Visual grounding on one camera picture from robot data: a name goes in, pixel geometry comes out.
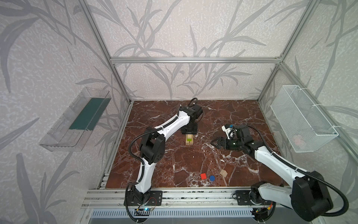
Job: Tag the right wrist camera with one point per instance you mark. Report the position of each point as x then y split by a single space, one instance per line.
229 131

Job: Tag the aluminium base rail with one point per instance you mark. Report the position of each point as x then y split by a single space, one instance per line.
211 197

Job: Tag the wide striped wood block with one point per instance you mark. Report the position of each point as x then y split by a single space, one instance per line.
189 142

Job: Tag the clear plastic bin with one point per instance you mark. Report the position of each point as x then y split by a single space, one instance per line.
74 128

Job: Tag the white wire basket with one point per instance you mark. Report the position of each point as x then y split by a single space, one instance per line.
299 115

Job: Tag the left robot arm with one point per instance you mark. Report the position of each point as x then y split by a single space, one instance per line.
149 147

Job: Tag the aluminium frame crossbar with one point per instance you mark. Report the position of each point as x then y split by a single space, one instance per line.
118 60

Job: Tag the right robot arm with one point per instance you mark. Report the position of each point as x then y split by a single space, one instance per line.
307 194

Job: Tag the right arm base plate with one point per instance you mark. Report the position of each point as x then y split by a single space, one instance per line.
243 198

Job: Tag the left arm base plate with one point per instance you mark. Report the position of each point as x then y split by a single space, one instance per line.
151 198

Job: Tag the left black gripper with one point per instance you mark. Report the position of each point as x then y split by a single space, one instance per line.
189 130

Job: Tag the pink object in basket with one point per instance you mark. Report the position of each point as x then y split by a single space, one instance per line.
298 140

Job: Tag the red cube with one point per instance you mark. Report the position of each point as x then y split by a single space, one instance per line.
203 176

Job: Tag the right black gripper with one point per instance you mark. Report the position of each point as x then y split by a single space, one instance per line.
225 143

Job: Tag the small wood cube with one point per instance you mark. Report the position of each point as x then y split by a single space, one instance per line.
223 173

